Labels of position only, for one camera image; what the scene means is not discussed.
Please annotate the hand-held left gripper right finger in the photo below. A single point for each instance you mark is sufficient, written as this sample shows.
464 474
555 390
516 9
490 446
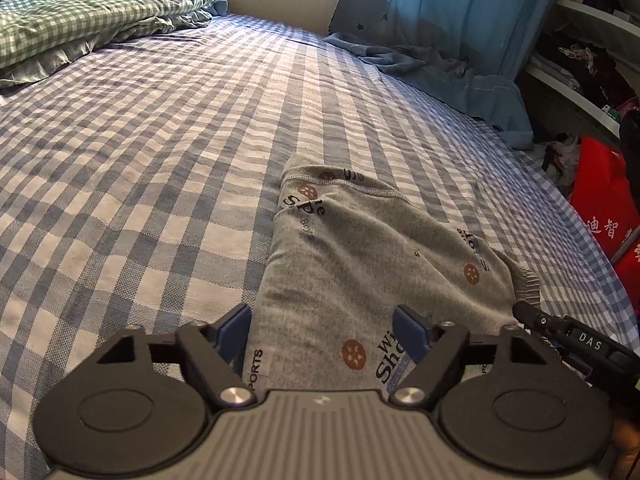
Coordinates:
411 332

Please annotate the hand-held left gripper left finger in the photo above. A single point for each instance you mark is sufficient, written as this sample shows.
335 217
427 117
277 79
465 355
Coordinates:
232 332

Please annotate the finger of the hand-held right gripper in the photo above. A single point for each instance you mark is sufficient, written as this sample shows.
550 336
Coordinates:
532 316

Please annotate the grey printed pants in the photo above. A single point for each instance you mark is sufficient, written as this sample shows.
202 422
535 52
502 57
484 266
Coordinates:
375 260

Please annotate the red bag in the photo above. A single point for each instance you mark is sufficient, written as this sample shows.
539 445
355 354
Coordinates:
602 195

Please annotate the crumpled mixed clothes heap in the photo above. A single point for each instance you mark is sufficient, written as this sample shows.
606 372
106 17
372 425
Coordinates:
560 160

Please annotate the blue checkered bed sheet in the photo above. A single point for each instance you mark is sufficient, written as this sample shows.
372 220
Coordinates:
125 160

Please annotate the white shelf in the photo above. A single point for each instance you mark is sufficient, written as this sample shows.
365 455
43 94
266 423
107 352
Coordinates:
580 85

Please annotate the dark clothes pile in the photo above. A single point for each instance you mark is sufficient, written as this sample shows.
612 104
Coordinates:
590 62

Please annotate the blue star curtain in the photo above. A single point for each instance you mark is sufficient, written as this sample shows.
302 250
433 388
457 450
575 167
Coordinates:
450 20

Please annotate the small blue cloth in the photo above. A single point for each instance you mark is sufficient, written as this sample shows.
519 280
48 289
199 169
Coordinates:
219 6

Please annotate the green checkered quilt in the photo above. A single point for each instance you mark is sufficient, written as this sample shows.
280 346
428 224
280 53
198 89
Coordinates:
85 15

